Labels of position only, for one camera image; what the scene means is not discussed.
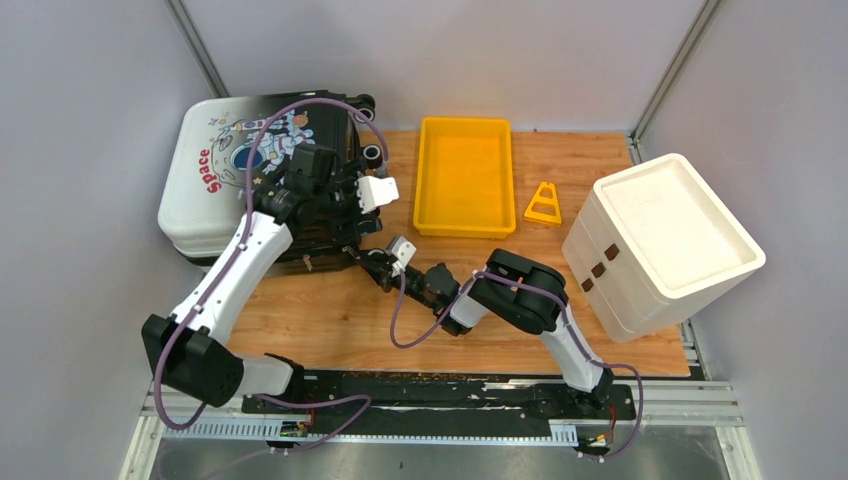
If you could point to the yellow plastic tray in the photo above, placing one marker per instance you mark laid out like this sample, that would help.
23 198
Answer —
464 183

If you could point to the white drawer cabinet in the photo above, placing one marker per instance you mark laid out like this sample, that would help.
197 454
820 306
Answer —
652 245

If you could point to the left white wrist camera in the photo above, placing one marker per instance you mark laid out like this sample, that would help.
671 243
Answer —
374 192

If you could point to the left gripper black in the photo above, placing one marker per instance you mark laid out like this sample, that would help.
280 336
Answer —
347 227

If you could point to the black white space suitcase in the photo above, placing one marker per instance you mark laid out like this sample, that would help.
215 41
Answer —
203 199

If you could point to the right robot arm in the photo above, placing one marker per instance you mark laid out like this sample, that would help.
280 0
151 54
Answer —
524 293

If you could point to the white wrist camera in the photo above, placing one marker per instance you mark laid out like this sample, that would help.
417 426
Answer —
401 252
374 192

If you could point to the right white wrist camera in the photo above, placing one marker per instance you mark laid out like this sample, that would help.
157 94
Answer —
401 252

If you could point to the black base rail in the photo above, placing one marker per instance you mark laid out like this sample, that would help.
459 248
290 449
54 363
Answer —
456 404

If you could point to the yellow triangular bracket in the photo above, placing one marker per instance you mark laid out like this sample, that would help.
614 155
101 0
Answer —
544 208

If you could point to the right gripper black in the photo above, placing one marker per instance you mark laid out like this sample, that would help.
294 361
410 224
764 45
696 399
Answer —
383 270

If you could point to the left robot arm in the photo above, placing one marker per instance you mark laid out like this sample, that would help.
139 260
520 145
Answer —
187 349

